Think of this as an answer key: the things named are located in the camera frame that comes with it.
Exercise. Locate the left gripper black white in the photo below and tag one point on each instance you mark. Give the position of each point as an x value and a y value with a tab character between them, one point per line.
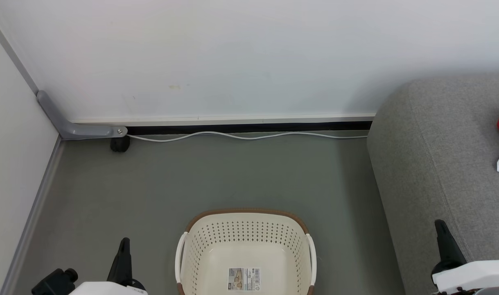
53	284

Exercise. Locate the grey fabric sofa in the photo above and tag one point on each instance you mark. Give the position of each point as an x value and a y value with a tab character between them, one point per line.
429	155

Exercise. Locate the grey metal corner bracket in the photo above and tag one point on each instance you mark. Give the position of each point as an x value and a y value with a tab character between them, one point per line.
85	131

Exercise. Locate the black caster wheel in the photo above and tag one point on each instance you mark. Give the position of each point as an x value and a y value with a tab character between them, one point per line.
120	144

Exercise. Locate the cream perforated laundry basket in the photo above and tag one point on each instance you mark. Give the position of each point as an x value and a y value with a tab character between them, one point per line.
216	246

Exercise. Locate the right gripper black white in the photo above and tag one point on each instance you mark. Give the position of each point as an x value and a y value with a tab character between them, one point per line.
478	276

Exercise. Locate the paper label sticker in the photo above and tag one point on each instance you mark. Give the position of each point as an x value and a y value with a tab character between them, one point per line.
244	279

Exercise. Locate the grey aluminium rail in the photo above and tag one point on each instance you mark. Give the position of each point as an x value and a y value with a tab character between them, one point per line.
12	51
32	213

